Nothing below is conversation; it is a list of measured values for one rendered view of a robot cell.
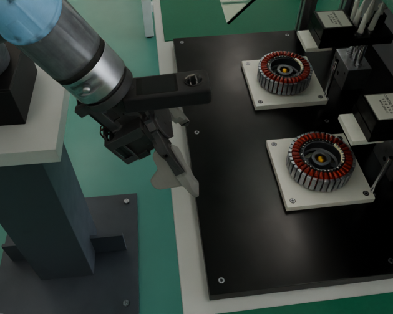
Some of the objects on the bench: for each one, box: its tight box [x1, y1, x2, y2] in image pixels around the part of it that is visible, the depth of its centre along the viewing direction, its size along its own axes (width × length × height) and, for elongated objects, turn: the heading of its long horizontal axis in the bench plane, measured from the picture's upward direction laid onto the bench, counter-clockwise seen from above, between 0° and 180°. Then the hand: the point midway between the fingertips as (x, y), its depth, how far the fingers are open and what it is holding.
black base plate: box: [173, 30, 393, 300], centre depth 81 cm, size 47×64×2 cm
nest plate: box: [241, 56, 328, 110], centre depth 87 cm, size 15×15×1 cm
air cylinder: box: [373, 139, 393, 181], centre depth 71 cm, size 5×8×6 cm
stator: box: [286, 131, 356, 192], centre depth 70 cm, size 11×11×4 cm
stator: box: [257, 51, 313, 95], centre depth 85 cm, size 11×11×4 cm
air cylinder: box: [330, 47, 372, 90], centre depth 87 cm, size 5×8×6 cm
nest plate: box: [266, 133, 375, 211], centre depth 72 cm, size 15×15×1 cm
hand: (196, 156), depth 65 cm, fingers open, 14 cm apart
